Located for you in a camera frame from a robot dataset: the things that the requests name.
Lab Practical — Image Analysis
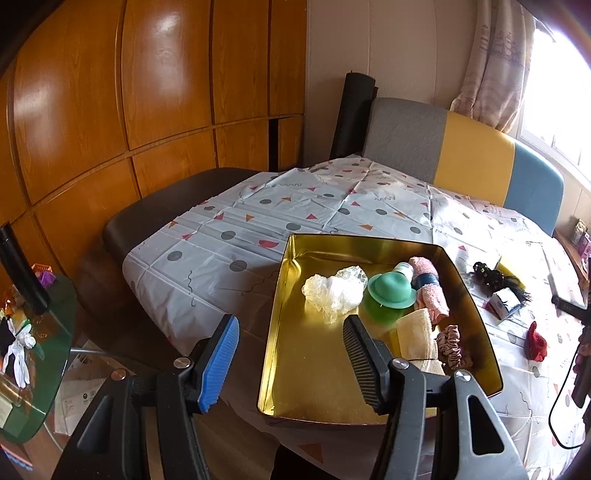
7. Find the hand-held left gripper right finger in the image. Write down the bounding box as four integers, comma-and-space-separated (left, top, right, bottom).
342, 315, 529, 480

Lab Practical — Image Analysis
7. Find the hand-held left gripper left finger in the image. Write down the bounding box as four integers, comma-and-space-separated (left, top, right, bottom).
51, 314, 241, 480

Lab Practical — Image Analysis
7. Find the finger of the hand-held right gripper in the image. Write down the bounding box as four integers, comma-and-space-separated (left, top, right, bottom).
551, 295, 591, 320

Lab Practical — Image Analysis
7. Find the gold tin box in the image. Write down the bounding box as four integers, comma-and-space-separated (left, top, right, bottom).
256, 233, 504, 425

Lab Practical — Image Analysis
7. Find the red sock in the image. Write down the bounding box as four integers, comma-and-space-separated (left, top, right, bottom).
525, 320, 549, 361

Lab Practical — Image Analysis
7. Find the beige cloth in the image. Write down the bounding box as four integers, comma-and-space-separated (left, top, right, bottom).
396, 308, 446, 374

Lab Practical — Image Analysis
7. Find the black wig with beaded braids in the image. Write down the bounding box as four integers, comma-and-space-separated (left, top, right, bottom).
472, 261, 533, 317

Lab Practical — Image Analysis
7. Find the white tissue packet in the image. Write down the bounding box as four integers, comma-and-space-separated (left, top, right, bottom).
488, 292, 514, 320

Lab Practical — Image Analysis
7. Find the yellow sponge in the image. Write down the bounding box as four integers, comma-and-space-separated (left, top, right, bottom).
495, 255, 525, 283

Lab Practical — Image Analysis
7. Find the green silicone bottle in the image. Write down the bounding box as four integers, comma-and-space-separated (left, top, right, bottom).
367, 261, 417, 310

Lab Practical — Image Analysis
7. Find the clear plastic bag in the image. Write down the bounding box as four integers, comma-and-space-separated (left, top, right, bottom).
301, 267, 369, 325

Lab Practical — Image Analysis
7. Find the pink scrunchie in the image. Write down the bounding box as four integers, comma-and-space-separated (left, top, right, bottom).
436, 324, 472, 370

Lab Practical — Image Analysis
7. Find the pink towel with blue band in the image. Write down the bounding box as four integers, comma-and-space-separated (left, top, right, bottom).
409, 256, 451, 324

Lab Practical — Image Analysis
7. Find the wooden nightstand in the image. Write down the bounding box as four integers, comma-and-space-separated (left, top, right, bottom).
554, 226, 591, 273

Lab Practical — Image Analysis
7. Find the white patterned tablecloth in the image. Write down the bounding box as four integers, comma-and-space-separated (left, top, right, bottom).
122, 154, 591, 480

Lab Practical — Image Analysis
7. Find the green glass table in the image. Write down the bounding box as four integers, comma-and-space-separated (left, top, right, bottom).
0, 272, 77, 444

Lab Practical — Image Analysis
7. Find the grey yellow blue headboard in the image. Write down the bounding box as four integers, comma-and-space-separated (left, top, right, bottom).
362, 97, 565, 237

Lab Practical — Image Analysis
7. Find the black cylinder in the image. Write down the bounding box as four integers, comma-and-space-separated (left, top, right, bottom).
0, 224, 51, 315

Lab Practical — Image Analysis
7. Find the window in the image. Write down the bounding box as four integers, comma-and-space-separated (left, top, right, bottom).
517, 14, 591, 167

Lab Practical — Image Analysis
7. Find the black rolled mat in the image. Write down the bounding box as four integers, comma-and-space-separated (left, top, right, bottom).
330, 71, 377, 160

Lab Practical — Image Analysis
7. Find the beige patterned curtain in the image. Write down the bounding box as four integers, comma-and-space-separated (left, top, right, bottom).
450, 0, 536, 134

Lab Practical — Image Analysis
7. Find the wooden wardrobe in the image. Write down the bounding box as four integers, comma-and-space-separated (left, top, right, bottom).
0, 0, 308, 287

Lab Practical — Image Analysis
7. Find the black cable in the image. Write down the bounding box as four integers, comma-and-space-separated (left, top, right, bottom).
550, 378, 591, 450

